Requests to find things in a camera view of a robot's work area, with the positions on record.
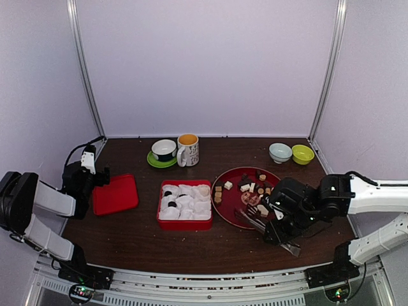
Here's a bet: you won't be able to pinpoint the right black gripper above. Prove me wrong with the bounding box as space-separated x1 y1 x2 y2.
263 208 319 247

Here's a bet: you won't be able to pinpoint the metal tongs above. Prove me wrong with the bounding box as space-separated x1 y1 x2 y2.
234 208 301 257

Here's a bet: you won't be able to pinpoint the red box lid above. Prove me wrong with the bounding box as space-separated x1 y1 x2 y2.
92 174 139 216

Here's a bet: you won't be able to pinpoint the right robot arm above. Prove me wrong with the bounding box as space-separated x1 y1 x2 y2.
261 171 407 284

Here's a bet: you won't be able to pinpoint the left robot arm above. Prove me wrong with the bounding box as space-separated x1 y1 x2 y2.
1 162 110 283

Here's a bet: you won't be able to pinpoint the white square chocolate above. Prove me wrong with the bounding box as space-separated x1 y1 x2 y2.
224 181 233 190

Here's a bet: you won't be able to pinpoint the tan square chocolate lower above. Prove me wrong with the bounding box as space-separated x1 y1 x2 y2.
214 191 222 204

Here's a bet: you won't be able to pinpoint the red chocolate box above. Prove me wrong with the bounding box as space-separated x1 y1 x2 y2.
156 180 213 231

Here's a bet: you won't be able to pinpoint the round red tray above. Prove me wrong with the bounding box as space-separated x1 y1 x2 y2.
211 166 280 230

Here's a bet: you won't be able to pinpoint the green saucer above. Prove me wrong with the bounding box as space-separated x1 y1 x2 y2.
147 151 177 169

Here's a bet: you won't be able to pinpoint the light blue bowl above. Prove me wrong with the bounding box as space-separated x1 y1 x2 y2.
268 143 293 164

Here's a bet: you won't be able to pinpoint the white and dark cup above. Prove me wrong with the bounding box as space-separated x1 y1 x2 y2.
151 139 177 162

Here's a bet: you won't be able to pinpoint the lime green bowl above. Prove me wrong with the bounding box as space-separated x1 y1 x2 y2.
291 144 315 165

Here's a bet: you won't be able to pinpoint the white paper liner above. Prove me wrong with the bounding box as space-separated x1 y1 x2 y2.
158 184 212 221

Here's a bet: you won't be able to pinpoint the white patterned mug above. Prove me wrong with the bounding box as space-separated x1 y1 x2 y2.
176 134 200 168

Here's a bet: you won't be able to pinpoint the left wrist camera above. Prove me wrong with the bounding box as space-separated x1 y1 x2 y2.
80 145 96 175

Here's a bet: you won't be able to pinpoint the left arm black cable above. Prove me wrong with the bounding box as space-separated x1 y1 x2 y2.
63 136 106 170

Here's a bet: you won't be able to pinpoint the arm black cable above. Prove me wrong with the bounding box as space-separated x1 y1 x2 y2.
63 136 106 170
346 170 379 186

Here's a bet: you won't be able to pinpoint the metal base rail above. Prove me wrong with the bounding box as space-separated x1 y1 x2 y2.
31 263 383 306

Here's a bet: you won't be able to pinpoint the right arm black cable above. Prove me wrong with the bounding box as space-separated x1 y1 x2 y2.
346 170 379 186

